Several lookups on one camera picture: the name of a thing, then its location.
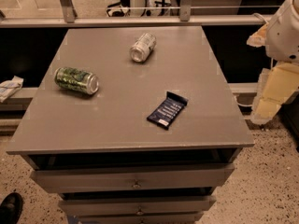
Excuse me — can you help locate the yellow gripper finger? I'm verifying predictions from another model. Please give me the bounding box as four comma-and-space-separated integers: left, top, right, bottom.
247, 23, 268, 48
250, 62, 299, 125

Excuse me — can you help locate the white 7up can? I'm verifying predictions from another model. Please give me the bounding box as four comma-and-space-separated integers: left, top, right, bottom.
129, 33, 156, 63

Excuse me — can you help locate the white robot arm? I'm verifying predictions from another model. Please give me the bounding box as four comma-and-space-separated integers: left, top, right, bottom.
247, 0, 299, 125

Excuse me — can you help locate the green soda can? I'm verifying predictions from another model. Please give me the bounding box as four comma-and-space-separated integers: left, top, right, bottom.
54, 67, 99, 95

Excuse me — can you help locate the dark blue snack packet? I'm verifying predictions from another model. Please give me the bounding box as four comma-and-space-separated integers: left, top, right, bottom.
147, 91, 188, 130

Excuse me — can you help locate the middle grey drawer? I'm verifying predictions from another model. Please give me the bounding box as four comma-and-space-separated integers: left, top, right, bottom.
59, 196, 216, 217

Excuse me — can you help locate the grey drawer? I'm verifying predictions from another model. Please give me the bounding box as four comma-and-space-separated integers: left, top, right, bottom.
75, 213, 203, 224
31, 163, 235, 193
59, 196, 216, 217

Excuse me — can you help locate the grey drawer cabinet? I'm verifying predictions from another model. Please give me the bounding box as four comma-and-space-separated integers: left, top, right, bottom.
6, 26, 255, 224

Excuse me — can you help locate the bottom grey drawer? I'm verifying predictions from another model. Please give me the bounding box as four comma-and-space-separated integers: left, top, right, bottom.
75, 213, 203, 224

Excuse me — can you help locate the grey metal railing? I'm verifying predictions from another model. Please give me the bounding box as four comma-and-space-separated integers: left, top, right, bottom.
0, 0, 272, 28

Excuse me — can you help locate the top grey drawer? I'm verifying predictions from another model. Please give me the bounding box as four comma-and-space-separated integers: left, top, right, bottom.
31, 163, 235, 193

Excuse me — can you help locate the folded white cloth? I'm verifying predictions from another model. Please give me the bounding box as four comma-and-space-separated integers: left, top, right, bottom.
0, 76, 23, 103

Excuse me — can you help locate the black shoe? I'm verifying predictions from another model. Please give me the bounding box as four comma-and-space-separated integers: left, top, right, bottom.
0, 192, 23, 224

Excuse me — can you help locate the white cable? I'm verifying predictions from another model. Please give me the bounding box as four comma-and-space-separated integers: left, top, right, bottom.
251, 12, 269, 25

